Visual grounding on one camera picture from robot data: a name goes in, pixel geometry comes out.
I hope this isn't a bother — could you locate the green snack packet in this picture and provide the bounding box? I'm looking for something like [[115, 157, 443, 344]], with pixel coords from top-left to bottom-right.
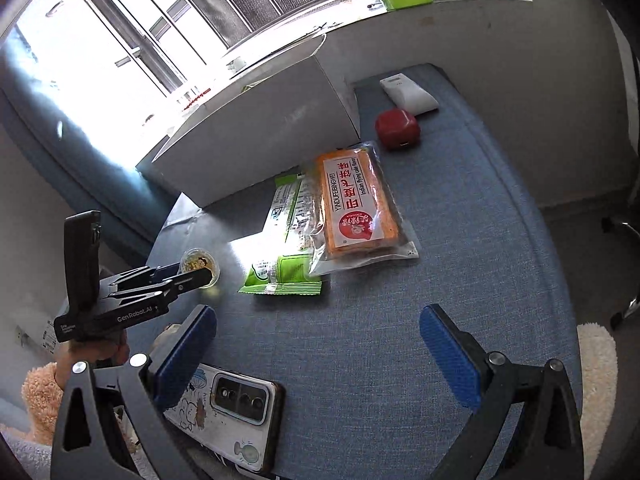
[[237, 172, 324, 297]]

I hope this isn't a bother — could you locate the smartphone with cartoon case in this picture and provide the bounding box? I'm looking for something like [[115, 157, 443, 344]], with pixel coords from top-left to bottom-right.
[[162, 362, 287, 476]]

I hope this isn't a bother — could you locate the metal window grille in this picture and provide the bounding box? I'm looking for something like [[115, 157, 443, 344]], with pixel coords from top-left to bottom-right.
[[75, 0, 242, 97]]

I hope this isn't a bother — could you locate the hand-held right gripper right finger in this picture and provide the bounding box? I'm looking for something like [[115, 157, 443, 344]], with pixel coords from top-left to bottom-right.
[[419, 304, 586, 480]]

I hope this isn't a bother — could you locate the red earbud case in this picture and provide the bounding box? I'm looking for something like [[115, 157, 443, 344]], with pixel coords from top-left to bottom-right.
[[374, 108, 422, 152]]

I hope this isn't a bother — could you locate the clear jelly cup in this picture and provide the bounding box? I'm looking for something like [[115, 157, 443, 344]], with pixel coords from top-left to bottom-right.
[[178, 248, 221, 289]]

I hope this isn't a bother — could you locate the white tissue pack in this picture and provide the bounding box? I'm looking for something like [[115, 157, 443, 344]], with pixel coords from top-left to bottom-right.
[[15, 316, 65, 356]]

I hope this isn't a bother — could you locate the orange cake packet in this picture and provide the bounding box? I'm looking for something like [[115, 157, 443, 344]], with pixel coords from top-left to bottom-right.
[[305, 140, 420, 277]]

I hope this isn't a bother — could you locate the blue table cloth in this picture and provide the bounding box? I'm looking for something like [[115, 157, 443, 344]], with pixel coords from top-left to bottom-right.
[[55, 62, 587, 480]]

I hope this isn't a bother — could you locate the metal chair base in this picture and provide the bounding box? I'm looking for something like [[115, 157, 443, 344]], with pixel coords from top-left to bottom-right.
[[601, 212, 640, 332]]

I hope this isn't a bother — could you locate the person's left hand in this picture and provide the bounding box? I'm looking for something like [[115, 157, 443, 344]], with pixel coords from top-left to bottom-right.
[[52, 330, 132, 386]]

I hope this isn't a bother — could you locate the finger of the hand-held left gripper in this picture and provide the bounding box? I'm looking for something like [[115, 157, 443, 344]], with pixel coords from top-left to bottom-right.
[[102, 262, 184, 289], [107, 268, 214, 307]]

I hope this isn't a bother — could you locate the white cardboard box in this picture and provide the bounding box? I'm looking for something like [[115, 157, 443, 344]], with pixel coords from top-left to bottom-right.
[[135, 35, 362, 209]]

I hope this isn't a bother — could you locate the blue curtain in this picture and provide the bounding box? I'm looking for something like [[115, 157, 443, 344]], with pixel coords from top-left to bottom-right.
[[0, 44, 167, 257]]

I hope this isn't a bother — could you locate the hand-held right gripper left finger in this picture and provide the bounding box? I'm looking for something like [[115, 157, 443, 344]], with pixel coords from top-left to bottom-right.
[[50, 304, 218, 480]]

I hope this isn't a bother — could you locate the white power bank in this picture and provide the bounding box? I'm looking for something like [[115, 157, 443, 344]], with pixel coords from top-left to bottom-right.
[[378, 73, 440, 115]]

